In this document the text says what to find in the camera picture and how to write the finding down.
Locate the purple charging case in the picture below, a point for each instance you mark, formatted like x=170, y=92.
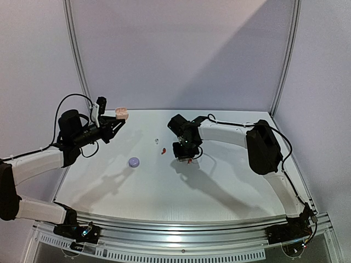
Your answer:
x=134, y=162

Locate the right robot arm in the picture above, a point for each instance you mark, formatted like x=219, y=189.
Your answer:
x=263, y=150

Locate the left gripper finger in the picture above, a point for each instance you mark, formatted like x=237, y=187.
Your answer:
x=114, y=126
x=109, y=119

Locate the left aluminium frame post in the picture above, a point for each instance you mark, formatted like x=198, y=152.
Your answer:
x=77, y=58

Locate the pink charging case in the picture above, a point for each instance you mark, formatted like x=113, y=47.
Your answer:
x=121, y=113

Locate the aluminium frame post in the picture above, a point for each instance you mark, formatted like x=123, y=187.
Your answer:
x=287, y=57
x=77, y=58

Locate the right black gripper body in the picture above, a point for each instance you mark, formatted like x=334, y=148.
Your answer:
x=182, y=153

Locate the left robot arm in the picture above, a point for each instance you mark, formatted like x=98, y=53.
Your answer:
x=76, y=131

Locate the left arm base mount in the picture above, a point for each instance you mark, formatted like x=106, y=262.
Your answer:
x=86, y=233

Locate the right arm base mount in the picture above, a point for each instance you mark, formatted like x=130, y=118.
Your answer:
x=287, y=232

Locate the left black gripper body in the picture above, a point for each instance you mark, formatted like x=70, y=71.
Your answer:
x=105, y=130

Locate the right aluminium frame post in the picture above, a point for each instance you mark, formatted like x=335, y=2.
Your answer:
x=287, y=57

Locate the front aluminium rail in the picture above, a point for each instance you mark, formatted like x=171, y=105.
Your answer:
x=128, y=234

